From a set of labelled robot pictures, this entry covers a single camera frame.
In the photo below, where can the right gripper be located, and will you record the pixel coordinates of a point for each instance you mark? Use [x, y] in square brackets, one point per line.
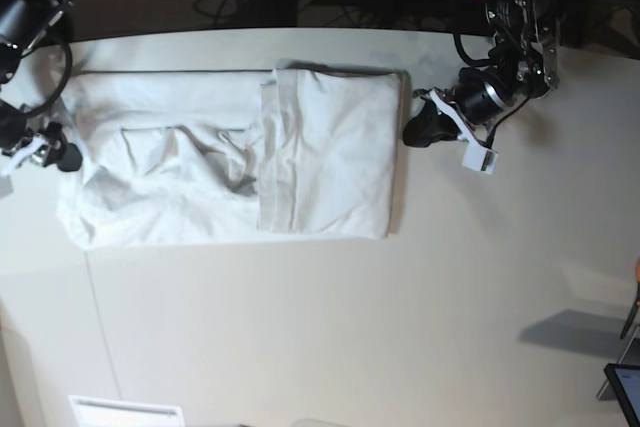
[16, 133]

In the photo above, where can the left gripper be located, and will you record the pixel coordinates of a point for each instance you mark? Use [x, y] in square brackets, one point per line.
[481, 95]

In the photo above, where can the white T-shirt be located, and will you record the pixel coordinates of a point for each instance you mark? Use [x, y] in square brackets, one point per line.
[201, 157]

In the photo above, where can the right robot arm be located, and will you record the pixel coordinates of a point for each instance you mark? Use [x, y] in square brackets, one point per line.
[24, 25]

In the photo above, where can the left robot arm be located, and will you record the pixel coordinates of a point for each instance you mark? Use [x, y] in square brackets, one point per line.
[520, 66]

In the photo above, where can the black tablet with stand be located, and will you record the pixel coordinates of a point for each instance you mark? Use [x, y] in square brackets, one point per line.
[621, 383]

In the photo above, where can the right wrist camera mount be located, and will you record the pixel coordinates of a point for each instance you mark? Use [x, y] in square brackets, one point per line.
[21, 155]

